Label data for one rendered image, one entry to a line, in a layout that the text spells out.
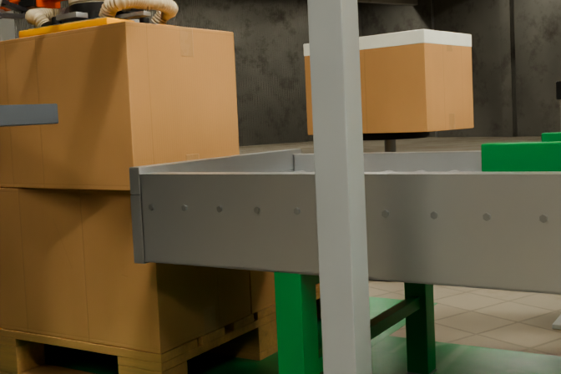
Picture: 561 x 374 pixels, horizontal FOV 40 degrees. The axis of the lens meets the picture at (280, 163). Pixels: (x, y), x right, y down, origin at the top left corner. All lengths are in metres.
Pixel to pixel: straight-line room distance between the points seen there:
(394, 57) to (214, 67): 1.22
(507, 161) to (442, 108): 1.78
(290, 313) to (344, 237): 0.34
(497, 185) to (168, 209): 0.69
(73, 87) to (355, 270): 1.02
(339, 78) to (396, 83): 1.94
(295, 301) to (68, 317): 0.82
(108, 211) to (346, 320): 0.90
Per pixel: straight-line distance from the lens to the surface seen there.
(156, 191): 1.64
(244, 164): 1.98
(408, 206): 1.34
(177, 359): 1.98
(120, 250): 1.95
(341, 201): 1.19
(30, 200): 2.16
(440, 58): 3.16
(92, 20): 2.00
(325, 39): 1.20
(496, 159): 1.39
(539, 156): 1.38
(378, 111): 3.16
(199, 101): 2.01
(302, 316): 1.48
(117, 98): 1.86
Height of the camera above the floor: 0.70
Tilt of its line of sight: 3 degrees down
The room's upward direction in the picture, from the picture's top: 3 degrees counter-clockwise
